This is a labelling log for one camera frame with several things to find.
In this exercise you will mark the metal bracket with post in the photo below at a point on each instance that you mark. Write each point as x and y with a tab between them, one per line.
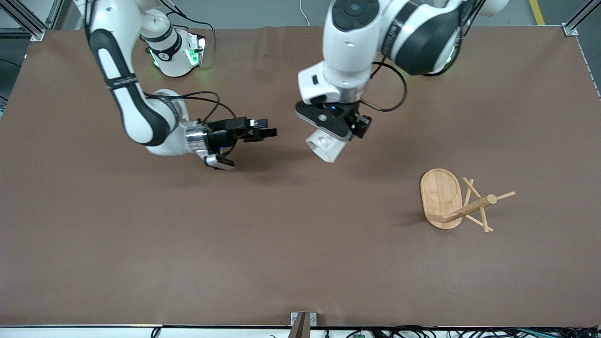
303	324

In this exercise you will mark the white table edge rail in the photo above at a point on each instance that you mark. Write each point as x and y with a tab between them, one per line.
94	332

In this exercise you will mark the wooden cup rack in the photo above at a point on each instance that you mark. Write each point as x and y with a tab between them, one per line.
441	197

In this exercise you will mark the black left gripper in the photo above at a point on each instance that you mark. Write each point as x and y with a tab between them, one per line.
358	123

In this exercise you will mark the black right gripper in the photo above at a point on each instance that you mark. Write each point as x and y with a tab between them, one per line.
219	136

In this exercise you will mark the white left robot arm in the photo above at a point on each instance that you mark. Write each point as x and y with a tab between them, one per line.
347	47

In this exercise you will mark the aluminium frame profile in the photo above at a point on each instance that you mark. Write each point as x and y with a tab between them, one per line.
23	21
580	19

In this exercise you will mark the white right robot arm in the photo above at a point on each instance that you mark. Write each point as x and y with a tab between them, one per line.
164	145

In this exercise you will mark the brown table mat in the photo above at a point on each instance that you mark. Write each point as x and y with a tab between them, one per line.
300	258

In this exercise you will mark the white faceted cup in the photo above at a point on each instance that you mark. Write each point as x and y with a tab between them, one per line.
328	150

